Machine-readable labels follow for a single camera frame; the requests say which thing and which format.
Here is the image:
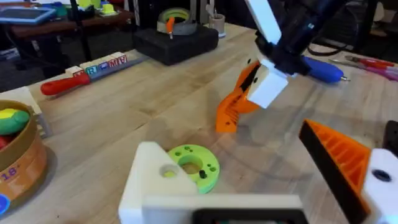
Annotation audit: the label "left gripper bare white left finger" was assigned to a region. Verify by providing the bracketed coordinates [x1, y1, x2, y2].
[118, 141, 200, 224]

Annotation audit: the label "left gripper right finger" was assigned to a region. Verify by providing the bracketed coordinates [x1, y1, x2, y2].
[298, 119, 398, 224]

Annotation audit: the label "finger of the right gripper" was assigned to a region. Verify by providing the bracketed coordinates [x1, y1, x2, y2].
[234, 58, 261, 95]
[247, 58, 289, 110]

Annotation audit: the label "blue electric screwdriver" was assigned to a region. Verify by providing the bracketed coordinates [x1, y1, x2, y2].
[300, 55, 351, 84]

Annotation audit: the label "right wrist flat plate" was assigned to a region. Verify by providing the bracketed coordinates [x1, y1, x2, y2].
[244, 0, 282, 45]

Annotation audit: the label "grey cup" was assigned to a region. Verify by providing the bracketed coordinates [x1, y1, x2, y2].
[208, 13, 227, 39]

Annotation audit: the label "green disc with holes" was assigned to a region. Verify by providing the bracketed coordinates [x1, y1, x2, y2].
[167, 144, 221, 195]

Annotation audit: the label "black box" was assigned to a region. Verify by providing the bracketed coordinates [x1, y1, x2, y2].
[132, 24, 220, 67]

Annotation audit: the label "grey and green tape roll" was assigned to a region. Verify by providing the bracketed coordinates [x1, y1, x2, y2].
[156, 7, 198, 36]

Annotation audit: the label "row of letter blocks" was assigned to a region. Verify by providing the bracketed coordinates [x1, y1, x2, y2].
[64, 51, 147, 83]

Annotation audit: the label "brown tub with toys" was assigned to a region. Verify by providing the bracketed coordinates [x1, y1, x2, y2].
[0, 99, 49, 217]

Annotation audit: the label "black stand pole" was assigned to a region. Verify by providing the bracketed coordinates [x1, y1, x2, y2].
[69, 0, 93, 62]

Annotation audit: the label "dark brown side table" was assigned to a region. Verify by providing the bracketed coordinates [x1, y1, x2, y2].
[8, 8, 135, 40]

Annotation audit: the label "blue tablet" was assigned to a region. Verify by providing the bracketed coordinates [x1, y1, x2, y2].
[0, 6, 57, 26]

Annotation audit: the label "black cable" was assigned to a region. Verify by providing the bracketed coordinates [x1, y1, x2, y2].
[307, 35, 354, 57]

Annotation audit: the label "red-handled scissors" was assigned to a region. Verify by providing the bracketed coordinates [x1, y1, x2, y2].
[328, 55, 398, 82]

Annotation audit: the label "orange-handled small tool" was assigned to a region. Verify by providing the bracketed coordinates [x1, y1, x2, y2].
[165, 16, 176, 40]

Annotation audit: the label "red-handled tool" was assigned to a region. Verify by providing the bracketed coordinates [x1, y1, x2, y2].
[40, 72, 91, 96]

